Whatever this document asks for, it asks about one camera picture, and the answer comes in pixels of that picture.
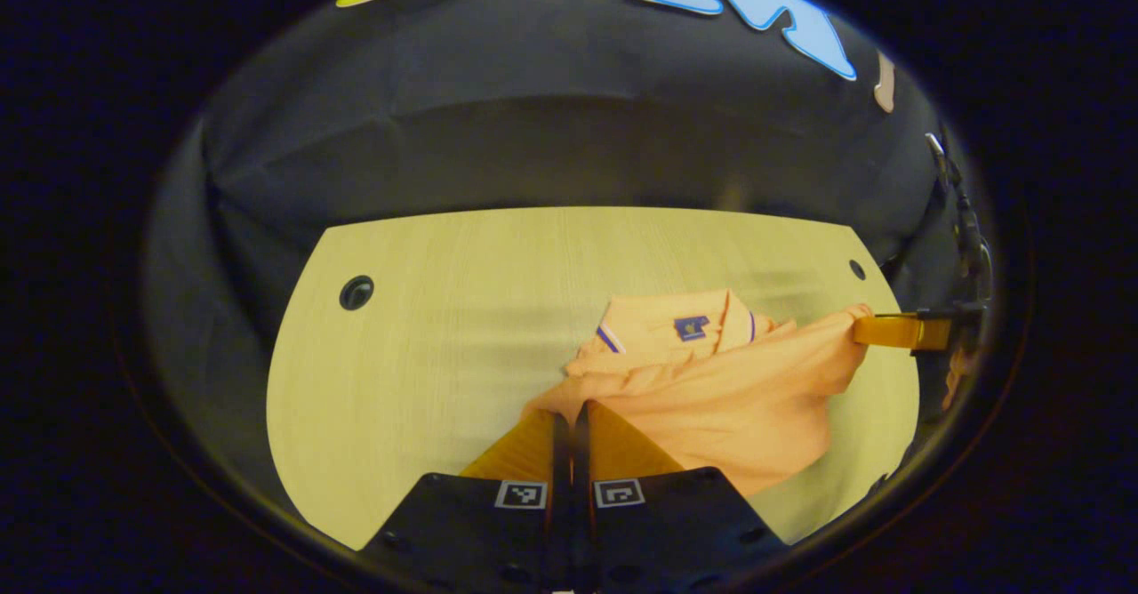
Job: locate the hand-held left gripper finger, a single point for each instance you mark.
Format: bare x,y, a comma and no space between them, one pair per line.
582,487
560,487

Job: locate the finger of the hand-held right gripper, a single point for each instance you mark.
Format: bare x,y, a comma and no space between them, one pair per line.
902,332

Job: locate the orange T-shirt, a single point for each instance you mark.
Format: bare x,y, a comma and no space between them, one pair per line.
729,398

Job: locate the black backdrop cloth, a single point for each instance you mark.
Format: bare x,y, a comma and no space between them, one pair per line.
533,87

